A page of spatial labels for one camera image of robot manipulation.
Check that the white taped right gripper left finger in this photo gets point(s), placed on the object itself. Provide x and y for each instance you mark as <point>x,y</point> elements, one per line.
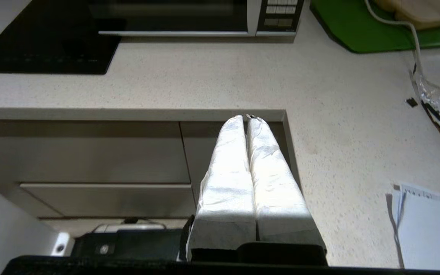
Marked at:
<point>227,198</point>

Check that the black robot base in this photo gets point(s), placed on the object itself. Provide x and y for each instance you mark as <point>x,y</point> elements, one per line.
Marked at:
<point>136,244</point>

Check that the black induction cooktop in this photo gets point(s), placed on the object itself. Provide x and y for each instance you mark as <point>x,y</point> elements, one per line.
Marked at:
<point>44,42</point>

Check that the small black tape scrap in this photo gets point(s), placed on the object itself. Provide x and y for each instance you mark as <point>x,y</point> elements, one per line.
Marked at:
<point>411,102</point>

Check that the white paper stack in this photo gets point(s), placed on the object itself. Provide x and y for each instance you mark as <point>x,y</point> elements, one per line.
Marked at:
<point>430,229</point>

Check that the green cutting board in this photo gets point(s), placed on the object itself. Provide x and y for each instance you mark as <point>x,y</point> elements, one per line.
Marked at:
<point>357,30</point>

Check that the crinkled silver foil wrap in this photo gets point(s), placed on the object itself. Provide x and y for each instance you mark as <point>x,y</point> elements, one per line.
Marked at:
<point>437,103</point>

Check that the silver microwave oven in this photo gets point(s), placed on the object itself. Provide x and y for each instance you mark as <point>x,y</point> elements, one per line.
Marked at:
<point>281,15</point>

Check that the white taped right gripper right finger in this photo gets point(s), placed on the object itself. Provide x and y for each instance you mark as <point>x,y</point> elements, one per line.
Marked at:
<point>277,198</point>

